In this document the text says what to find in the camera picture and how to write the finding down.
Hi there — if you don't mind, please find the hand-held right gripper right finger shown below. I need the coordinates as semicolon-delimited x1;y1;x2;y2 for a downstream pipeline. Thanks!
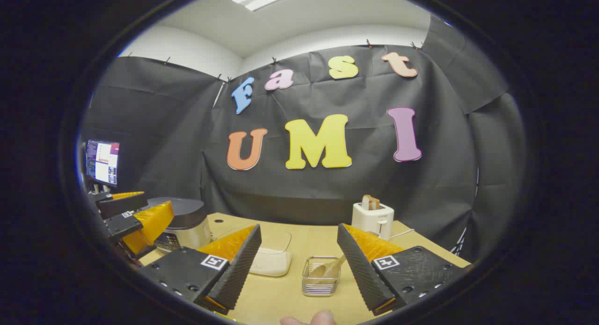
337;223;471;316

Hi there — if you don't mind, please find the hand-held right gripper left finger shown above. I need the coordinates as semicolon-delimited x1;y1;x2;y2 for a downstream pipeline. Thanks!
139;224;263;315

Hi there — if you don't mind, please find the wooden spoon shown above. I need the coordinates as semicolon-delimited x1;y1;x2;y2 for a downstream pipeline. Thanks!
309;254;348;279

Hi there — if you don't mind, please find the white rice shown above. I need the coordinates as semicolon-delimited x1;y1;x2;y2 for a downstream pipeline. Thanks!
249;249;292;276

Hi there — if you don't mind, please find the clear chopstick holder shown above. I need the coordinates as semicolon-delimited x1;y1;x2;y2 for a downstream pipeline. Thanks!
302;256;342;297

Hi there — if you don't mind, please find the grey rice cooker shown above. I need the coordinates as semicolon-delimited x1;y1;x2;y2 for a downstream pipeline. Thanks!
140;197;212;254

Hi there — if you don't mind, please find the computer monitor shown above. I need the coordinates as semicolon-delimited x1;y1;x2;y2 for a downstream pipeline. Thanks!
85;139;120;188

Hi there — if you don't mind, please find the white toaster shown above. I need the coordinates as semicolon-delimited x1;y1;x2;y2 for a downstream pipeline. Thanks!
351;202;394;241

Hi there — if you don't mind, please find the black backdrop cloth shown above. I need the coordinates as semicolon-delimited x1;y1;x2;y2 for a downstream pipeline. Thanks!
80;16;527;265

